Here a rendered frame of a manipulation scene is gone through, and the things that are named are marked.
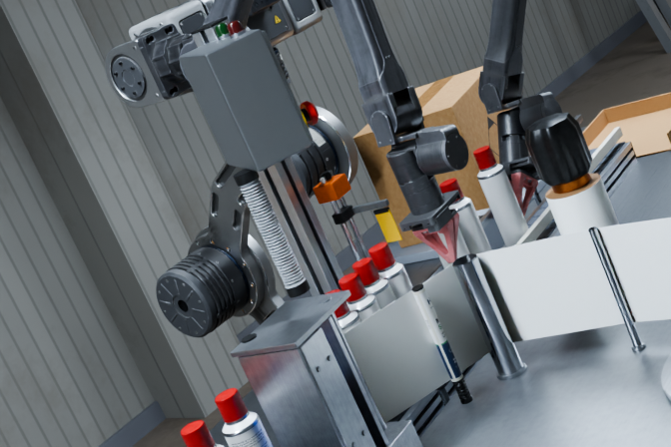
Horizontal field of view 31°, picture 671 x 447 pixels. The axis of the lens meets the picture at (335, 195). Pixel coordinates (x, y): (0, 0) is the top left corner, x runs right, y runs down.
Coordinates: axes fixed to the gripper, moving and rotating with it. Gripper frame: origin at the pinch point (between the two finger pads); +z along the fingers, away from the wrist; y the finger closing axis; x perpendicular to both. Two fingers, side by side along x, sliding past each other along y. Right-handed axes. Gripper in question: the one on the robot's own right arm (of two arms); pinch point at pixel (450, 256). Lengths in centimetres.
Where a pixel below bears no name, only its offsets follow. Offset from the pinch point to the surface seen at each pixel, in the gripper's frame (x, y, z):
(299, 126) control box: 5.6, -14.1, -30.8
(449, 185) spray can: 5.1, 15.6, -6.7
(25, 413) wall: 262, 90, 65
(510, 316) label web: -14.8, -13.4, 5.5
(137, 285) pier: 231, 138, 44
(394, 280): 4.8, -9.5, -1.8
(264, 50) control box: 5.6, -14.0, -43.2
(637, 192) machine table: -5, 62, 19
